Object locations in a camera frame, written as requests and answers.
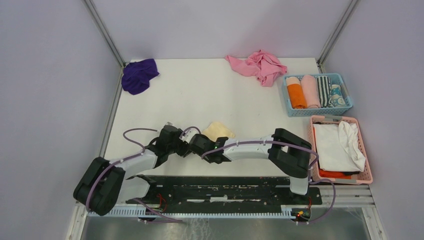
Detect yellow towel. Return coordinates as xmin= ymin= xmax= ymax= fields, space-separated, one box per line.
xmin=201 ymin=121 xmax=236 ymax=142

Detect blue plastic basket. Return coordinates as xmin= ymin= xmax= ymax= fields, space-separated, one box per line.
xmin=281 ymin=73 xmax=353 ymax=117

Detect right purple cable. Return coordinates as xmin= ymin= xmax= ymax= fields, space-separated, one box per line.
xmin=179 ymin=126 xmax=336 ymax=225

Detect teal patterned towel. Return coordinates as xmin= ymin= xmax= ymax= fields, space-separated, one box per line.
xmin=330 ymin=84 xmax=347 ymax=107

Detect purple towel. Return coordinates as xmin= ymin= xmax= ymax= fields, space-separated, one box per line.
xmin=121 ymin=58 xmax=160 ymax=95

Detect pink plastic basket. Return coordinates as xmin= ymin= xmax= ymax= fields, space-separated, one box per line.
xmin=308 ymin=115 xmax=373 ymax=185

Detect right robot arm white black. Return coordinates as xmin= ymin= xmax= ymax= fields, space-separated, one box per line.
xmin=179 ymin=128 xmax=317 ymax=204

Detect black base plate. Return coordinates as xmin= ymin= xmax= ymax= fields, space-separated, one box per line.
xmin=138 ymin=175 xmax=323 ymax=214

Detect white cloth in basket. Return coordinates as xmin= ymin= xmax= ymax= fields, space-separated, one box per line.
xmin=313 ymin=121 xmax=366 ymax=172

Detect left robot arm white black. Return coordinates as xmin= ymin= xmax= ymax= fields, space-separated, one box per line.
xmin=73 ymin=124 xmax=199 ymax=216

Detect purple cable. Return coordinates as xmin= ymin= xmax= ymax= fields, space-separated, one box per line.
xmin=179 ymin=126 xmax=336 ymax=225
xmin=85 ymin=128 xmax=185 ymax=224

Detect light pink rolled towel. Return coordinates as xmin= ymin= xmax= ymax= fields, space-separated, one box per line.
xmin=300 ymin=74 xmax=321 ymax=109

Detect orange cloth in basket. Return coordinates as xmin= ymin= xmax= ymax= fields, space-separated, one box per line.
xmin=319 ymin=168 xmax=352 ymax=180

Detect aluminium frame rails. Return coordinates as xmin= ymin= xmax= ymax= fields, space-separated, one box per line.
xmin=65 ymin=185 xmax=387 ymax=240

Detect blue slotted cable duct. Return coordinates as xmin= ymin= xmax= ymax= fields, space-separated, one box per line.
xmin=104 ymin=205 xmax=296 ymax=220

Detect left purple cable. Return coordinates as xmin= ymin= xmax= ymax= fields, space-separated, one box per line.
xmin=85 ymin=128 xmax=185 ymax=224

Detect pink crumpled towel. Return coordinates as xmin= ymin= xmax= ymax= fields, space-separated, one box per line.
xmin=224 ymin=50 xmax=288 ymax=87

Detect orange rolled towel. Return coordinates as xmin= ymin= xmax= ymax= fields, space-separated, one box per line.
xmin=285 ymin=76 xmax=307 ymax=109

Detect green white striped towel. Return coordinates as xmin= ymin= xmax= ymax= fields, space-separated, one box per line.
xmin=316 ymin=75 xmax=334 ymax=108

